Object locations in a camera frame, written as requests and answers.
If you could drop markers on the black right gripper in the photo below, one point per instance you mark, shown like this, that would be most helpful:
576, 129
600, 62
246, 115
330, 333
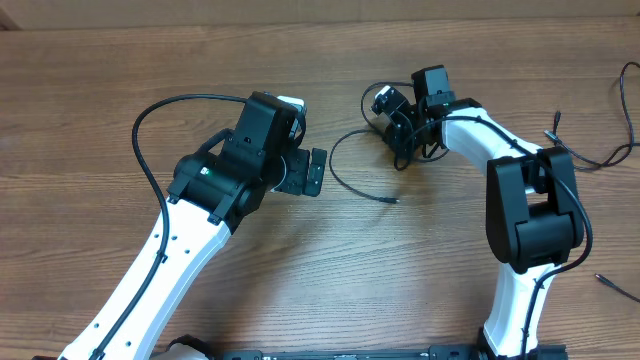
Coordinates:
395, 138

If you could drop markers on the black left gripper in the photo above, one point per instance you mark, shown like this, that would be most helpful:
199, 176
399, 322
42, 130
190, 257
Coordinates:
296, 182

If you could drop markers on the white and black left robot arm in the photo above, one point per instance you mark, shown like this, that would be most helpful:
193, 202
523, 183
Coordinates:
212, 191

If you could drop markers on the cardboard back panel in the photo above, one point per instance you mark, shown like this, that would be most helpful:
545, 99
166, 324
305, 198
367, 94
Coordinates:
98, 14

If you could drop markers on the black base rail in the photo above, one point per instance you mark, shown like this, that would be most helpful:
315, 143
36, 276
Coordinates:
188, 347

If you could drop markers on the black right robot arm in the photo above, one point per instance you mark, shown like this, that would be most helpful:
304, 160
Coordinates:
533, 216

